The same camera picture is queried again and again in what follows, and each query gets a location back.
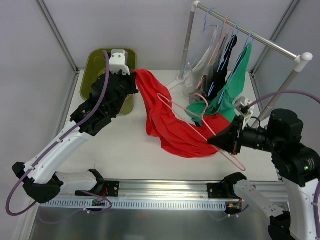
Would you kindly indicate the blue hanger of black top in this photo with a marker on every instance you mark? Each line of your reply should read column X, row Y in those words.
column 225, row 60

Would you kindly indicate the blue hanger of green top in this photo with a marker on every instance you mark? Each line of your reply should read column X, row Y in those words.
column 234, row 84

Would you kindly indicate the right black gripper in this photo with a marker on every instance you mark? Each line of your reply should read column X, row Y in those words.
column 235, row 137

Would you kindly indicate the red tank top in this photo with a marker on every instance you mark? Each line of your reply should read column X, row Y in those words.
column 176, row 136

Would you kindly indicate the olive green plastic basket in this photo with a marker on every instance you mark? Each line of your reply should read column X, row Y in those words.
column 98, row 64

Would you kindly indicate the black tank top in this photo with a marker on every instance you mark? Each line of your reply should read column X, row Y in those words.
column 222, row 72

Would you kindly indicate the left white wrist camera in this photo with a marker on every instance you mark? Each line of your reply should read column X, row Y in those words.
column 118, row 62

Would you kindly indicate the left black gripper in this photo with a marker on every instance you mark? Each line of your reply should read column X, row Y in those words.
column 127, row 81

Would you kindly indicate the green tank top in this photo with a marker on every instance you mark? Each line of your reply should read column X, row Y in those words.
column 227, row 110

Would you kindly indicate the white tank top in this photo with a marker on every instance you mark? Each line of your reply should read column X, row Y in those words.
column 197, row 62

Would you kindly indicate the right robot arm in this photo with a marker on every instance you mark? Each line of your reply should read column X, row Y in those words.
column 298, row 166

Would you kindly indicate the white slotted cable duct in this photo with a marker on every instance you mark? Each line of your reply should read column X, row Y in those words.
column 135, row 204

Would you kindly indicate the pink hanger of grey top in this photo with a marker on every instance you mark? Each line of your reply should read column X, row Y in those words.
column 215, row 52

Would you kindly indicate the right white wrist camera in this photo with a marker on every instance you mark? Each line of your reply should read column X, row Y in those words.
column 241, row 105

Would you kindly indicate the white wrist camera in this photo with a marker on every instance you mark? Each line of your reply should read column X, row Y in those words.
column 241, row 105
column 118, row 62

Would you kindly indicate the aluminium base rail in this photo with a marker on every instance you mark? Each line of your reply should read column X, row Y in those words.
column 164, row 189

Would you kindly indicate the grey tank top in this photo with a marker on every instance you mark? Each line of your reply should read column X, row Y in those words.
column 197, row 93

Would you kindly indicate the white metal clothes rack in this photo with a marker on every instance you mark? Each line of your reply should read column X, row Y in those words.
column 300, row 60

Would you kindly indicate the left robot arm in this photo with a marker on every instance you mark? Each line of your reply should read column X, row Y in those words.
column 41, row 179

